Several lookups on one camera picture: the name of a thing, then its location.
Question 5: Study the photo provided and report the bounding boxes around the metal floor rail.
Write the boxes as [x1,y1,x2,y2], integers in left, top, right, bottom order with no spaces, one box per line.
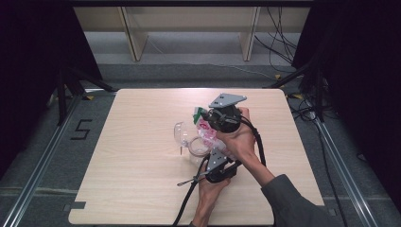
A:
[0,94,83,227]
[315,118,401,227]

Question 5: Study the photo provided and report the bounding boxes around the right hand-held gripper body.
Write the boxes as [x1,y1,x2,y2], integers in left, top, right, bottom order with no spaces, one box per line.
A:
[206,93,249,133]

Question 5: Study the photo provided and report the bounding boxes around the black floor cables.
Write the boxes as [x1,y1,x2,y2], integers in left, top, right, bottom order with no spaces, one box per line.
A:
[286,93,320,122]

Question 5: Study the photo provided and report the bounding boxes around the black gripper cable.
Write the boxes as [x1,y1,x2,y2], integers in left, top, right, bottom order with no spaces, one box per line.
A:
[240,115,268,167]
[171,154,212,227]

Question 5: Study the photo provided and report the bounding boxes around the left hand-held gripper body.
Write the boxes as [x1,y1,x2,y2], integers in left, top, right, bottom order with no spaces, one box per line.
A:
[204,148,242,184]

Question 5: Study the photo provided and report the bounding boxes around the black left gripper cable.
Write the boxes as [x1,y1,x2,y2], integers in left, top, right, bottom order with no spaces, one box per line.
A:
[171,154,212,227]

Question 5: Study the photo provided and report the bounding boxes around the black cable bundle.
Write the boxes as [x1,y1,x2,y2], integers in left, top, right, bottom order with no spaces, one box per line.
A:
[253,7,301,74]

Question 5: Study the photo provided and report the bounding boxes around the black curtain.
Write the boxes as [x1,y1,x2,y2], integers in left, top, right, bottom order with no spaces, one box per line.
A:
[291,0,401,202]
[0,0,103,178]

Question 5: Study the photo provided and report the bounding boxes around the glass jar with beige lid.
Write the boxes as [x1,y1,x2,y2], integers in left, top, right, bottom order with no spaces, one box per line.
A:
[173,121,213,166]

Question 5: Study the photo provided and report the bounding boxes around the person's left hand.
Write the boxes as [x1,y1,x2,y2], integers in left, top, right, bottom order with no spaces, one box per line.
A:
[197,179,232,209]

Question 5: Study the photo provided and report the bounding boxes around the grey strap loop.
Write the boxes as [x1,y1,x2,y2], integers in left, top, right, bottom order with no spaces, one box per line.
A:
[177,177,207,187]

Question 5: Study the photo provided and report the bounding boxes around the white plastic bag pink print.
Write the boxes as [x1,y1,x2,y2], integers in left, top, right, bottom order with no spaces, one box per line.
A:
[192,106,230,157]

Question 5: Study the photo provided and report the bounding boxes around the black metal stand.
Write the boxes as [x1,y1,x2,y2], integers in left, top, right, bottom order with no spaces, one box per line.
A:
[56,66,118,127]
[264,58,326,123]

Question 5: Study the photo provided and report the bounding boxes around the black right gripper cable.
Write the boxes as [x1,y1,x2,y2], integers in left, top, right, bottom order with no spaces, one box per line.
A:
[240,115,268,167]

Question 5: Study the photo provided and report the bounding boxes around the person's right hand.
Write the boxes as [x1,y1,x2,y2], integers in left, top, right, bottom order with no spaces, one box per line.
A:
[217,107,258,163]

